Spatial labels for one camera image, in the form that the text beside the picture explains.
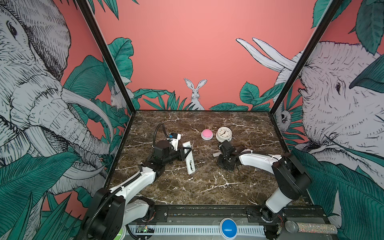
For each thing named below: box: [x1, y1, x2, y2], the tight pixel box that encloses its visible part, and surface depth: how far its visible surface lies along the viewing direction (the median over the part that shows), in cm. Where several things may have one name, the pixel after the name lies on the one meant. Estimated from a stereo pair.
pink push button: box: [201, 129, 214, 141], surface depth 106 cm
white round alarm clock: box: [216, 126, 233, 143], surface depth 103 cm
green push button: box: [113, 225, 127, 240], surface depth 68 cm
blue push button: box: [219, 217, 238, 240], surface depth 70 cm
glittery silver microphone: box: [284, 220, 338, 234], surface depth 69 cm
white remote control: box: [182, 141, 196, 175], surface depth 82 cm
